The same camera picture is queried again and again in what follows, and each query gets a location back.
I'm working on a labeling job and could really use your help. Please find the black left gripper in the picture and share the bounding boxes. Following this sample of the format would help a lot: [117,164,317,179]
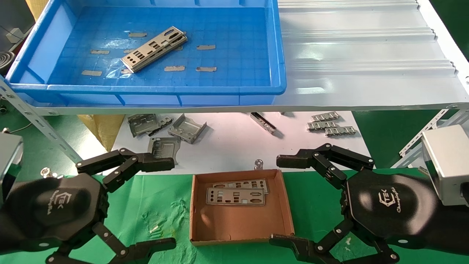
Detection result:
[0,172,177,264]

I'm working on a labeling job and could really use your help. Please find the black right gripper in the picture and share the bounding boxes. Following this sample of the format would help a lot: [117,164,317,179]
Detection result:
[269,143,469,264]

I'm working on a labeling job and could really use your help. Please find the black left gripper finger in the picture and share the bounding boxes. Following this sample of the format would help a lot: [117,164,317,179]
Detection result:
[76,148,176,194]

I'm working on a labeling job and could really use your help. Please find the silver metal I/O shield plate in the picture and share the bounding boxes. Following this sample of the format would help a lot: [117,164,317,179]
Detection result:
[213,179,269,195]
[206,187,265,206]

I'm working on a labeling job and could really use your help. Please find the shallow brown cardboard box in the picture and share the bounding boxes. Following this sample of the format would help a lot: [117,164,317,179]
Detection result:
[189,169,295,246]

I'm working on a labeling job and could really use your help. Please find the blue plastic tray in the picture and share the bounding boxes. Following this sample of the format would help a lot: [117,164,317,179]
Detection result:
[5,0,287,107]

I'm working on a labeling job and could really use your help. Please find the tan cardboard sheet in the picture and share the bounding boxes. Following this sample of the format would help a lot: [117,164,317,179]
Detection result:
[25,0,48,21]

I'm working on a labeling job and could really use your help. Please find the grey flat stamped metal plate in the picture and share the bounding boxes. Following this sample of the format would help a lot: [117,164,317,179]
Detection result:
[148,137,181,165]

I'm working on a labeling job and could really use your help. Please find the green cloth mat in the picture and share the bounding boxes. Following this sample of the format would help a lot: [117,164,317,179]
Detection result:
[0,169,469,264]

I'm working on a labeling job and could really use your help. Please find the yellow woven bag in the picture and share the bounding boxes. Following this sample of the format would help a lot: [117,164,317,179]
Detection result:
[78,114,126,151]

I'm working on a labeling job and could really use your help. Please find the white paper sheet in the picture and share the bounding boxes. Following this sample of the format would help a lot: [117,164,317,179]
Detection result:
[103,112,376,176]

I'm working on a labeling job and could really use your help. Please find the small toothed metal strip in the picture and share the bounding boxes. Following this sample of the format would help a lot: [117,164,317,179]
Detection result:
[325,126,357,137]
[307,121,339,131]
[311,111,340,122]

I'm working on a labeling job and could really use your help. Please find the narrow grey metal strip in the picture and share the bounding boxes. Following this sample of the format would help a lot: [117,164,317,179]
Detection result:
[250,112,277,133]

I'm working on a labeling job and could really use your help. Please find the metal plate stack in bin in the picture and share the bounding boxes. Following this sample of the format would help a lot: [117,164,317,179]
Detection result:
[121,26,188,73]

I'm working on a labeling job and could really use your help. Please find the small silver bolts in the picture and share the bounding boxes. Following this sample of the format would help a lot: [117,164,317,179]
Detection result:
[40,167,64,180]

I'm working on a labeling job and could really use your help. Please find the white slotted angle beam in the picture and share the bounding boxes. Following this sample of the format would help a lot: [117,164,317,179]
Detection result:
[399,104,469,169]
[0,79,83,164]

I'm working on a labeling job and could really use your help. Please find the small white block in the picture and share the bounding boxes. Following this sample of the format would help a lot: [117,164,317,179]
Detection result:
[5,27,24,43]

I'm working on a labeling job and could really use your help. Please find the grey stamped metal bracket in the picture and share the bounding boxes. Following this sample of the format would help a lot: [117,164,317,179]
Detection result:
[127,114,173,138]

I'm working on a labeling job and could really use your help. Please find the grey U-shaped metal bracket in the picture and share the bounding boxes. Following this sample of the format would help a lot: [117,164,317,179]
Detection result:
[167,113,207,144]

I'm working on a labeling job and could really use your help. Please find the thin white cable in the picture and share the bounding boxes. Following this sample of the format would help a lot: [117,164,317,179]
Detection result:
[7,122,33,133]

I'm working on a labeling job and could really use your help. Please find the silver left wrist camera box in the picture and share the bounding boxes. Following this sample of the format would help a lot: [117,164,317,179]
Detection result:
[0,132,23,206]

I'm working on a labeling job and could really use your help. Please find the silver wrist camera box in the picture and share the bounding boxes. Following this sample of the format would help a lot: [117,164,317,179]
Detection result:
[421,124,469,206]
[0,132,23,206]

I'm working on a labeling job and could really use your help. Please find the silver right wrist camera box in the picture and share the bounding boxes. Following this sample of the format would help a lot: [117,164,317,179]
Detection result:
[421,124,469,206]

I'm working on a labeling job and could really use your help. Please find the grey coiled hose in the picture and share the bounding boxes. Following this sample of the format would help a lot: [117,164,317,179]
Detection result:
[0,51,16,76]

